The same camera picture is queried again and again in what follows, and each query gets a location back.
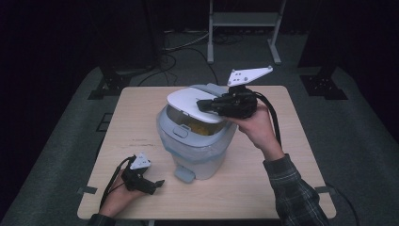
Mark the yellow snack bag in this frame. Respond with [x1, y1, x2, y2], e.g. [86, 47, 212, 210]
[187, 121, 215, 137]

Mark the black floor cable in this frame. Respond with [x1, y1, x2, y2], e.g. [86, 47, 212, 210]
[136, 46, 219, 88]

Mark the thin black table cable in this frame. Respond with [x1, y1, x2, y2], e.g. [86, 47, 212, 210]
[326, 183, 360, 226]

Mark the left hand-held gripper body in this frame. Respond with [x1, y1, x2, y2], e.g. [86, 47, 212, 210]
[120, 152, 158, 195]

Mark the grey floor cable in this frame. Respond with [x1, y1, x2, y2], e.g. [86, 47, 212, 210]
[162, 30, 211, 53]

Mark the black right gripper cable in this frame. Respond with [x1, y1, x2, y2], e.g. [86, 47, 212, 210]
[253, 90, 282, 147]

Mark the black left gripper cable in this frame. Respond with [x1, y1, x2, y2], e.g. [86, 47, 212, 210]
[99, 155, 136, 210]

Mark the person's right hand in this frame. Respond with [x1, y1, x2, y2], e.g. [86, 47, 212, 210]
[226, 103, 285, 162]

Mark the white metal stand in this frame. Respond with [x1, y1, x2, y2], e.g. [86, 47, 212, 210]
[206, 0, 287, 66]

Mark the grey tape strip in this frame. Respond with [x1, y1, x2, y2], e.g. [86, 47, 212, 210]
[76, 186, 99, 196]
[313, 185, 337, 194]

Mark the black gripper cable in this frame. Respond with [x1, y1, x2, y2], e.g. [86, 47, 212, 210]
[99, 155, 136, 210]
[253, 90, 282, 147]

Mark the black stand base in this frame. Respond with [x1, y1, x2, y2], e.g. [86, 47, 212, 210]
[298, 65, 349, 101]
[87, 64, 149, 101]

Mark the person's left hand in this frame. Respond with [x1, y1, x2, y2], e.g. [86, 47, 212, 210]
[99, 170, 149, 218]

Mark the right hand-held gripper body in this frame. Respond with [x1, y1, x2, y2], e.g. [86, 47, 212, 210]
[213, 65, 274, 120]

